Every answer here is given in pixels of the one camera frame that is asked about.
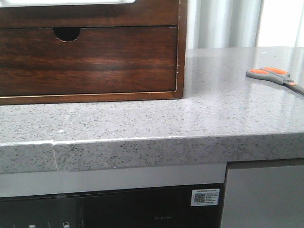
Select white tray on cabinet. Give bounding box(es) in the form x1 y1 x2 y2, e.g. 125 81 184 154
0 0 135 8

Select dark wooden drawer cabinet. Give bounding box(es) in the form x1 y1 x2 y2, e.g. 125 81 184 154
0 0 187 105

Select grey orange handled scissors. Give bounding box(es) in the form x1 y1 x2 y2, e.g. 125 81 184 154
246 67 304 95

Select dark wooden drawer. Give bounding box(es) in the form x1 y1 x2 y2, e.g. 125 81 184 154
0 26 177 96

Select white grey curtain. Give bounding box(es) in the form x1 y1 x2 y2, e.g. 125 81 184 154
186 0 304 49

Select black built-in appliance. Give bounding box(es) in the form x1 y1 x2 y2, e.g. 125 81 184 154
0 183 224 228

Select white QR code sticker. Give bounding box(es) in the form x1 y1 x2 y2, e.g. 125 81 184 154
191 189 220 207

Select grey cabinet door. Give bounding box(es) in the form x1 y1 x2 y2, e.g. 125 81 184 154
221 159 304 228

